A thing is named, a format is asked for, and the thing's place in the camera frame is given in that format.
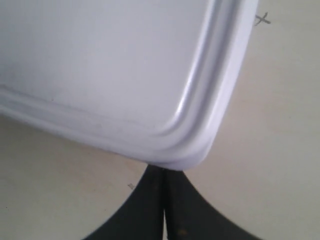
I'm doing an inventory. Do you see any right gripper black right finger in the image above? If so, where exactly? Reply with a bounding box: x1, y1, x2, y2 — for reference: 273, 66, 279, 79
163, 170, 255, 240

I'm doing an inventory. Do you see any white lidded plastic container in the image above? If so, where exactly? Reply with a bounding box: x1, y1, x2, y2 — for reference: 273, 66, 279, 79
0, 0, 259, 171

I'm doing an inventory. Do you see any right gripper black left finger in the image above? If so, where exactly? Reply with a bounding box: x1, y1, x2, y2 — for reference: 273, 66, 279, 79
85, 165, 164, 240

